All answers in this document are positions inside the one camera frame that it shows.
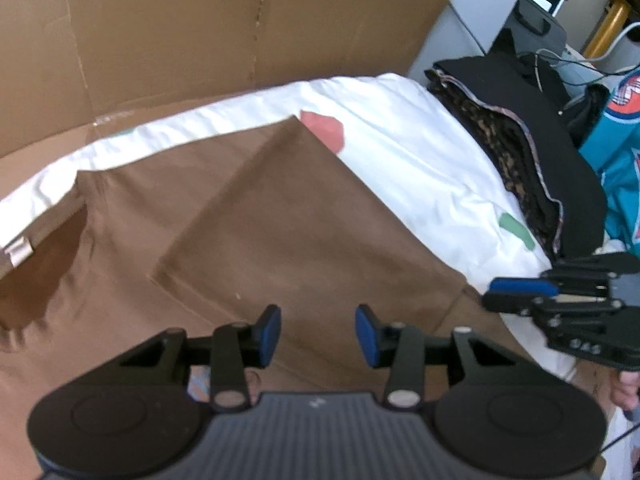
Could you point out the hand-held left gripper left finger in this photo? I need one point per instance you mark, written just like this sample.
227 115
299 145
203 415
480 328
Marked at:
270 332

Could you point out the brown printed t-shirt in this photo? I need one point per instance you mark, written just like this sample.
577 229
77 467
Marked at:
275 240

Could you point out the teal printed garment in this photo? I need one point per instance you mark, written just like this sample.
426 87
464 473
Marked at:
620 170

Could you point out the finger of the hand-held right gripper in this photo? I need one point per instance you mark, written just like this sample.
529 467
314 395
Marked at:
510 305
522 287

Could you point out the white printed blanket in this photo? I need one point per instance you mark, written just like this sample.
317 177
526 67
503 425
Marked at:
400 135

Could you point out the person's right hand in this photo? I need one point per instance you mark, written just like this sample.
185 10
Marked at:
625 390

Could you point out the yellow pole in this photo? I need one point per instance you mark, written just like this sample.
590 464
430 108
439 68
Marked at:
607 25

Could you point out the brown cardboard sheet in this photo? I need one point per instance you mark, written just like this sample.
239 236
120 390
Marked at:
175 35

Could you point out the black folded cloth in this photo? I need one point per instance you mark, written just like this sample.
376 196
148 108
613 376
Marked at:
565 170

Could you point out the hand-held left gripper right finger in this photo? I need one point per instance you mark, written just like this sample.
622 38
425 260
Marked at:
365 335

